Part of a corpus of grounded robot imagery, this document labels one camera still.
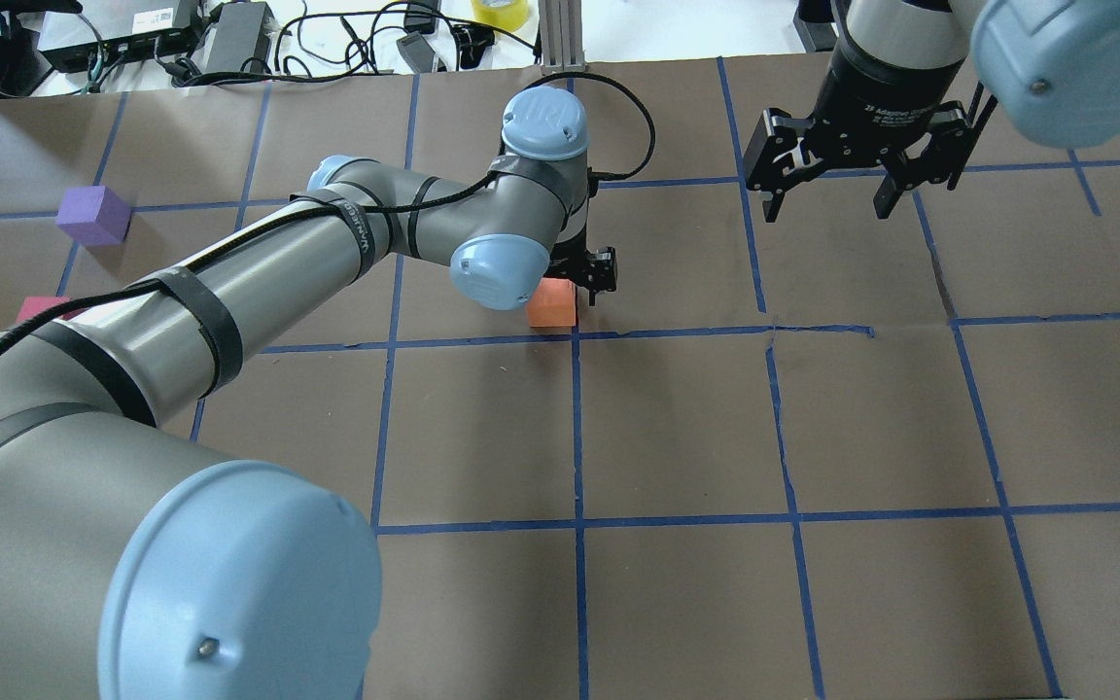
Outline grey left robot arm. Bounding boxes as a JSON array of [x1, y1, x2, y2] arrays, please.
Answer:
[[0, 77, 616, 699]]

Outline orange foam block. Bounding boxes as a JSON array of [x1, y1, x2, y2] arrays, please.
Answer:
[[525, 276, 578, 329]]

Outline aluminium frame post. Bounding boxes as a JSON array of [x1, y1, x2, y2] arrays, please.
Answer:
[[538, 0, 587, 75]]

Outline black power adapter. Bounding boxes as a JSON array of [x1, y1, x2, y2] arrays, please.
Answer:
[[200, 1, 274, 74]]

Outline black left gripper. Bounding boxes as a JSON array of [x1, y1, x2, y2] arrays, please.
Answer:
[[545, 196, 618, 306]]

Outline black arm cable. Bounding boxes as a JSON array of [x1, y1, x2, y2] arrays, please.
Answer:
[[0, 73, 657, 405]]

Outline purple foam block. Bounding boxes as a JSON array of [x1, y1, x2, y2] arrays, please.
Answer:
[[54, 186, 132, 248]]

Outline black electronics box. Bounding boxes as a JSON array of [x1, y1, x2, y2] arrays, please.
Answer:
[[37, 1, 205, 74]]

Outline red foam block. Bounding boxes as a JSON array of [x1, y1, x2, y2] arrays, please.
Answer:
[[13, 296, 71, 325]]

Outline yellow tape roll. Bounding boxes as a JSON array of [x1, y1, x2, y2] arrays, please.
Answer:
[[472, 0, 530, 32]]

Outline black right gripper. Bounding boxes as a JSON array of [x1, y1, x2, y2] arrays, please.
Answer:
[[744, 101, 976, 225]]

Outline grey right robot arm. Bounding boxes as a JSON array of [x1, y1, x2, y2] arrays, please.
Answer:
[[743, 1, 1120, 222]]

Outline tangled black cables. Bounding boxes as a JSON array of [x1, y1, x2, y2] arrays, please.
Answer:
[[268, 0, 542, 80]]

